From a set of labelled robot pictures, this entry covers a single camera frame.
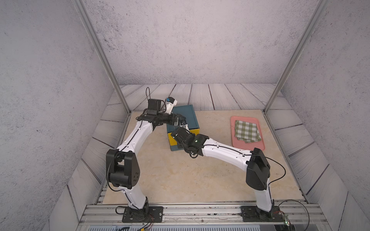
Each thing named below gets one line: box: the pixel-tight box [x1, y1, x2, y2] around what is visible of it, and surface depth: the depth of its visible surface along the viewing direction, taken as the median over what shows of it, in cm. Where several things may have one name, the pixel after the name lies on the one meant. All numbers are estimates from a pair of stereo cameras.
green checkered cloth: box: [234, 120, 262, 143], surface depth 109 cm
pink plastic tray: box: [229, 115, 265, 151], surface depth 106 cm
